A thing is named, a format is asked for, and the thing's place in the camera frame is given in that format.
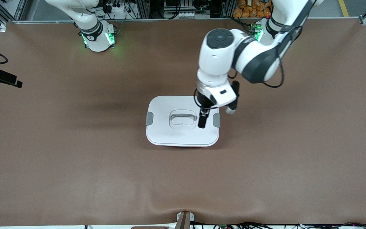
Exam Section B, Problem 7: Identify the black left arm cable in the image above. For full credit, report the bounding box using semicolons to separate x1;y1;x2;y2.
227;25;303;88

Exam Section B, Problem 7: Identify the white plastic box lid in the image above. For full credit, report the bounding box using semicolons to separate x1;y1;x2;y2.
146;95;220;147

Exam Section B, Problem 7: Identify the brown post with metal bracket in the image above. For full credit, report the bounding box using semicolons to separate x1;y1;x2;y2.
175;211;195;229

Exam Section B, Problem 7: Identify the aluminium table edge rail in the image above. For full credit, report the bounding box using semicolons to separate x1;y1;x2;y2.
10;17;361;24

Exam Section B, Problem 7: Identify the white power strip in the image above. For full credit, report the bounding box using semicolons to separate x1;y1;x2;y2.
102;0;133;19

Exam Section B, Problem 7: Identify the dark electronic equipment box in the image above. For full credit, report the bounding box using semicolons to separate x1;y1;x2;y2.
163;0;214;19

